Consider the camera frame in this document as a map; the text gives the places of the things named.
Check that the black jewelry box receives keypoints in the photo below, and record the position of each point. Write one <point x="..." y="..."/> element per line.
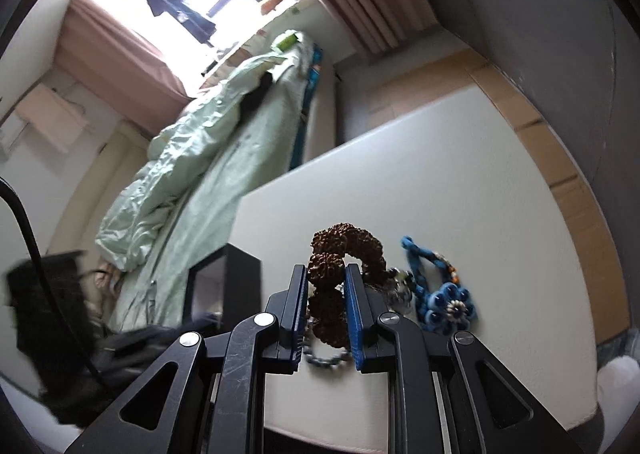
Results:
<point x="245" y="284"/>

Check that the black cloth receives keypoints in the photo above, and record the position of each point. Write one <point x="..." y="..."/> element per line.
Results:
<point x="255" y="94"/>

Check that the green bed sheet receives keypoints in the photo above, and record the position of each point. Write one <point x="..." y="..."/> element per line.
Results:
<point x="235" y="169"/>

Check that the white bag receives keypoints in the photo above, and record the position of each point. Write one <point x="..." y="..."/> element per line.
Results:
<point x="620" y="384"/>

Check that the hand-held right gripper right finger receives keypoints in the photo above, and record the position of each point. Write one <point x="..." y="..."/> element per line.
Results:
<point x="354" y="321"/>

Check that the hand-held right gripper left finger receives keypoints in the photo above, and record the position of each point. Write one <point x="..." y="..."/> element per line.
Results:
<point x="300" y="319"/>

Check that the pink towel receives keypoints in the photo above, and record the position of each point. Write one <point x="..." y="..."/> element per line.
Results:
<point x="50" y="117"/>

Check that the printed pillow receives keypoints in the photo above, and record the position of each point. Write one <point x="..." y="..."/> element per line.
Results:
<point x="235" y="57"/>

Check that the green packet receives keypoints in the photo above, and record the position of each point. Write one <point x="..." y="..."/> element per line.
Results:
<point x="286" y="41"/>

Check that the light green quilt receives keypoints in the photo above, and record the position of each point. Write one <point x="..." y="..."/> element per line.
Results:
<point x="165" y="174"/>

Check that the black bag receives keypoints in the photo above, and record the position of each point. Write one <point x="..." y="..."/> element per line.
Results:
<point x="55" y="314"/>

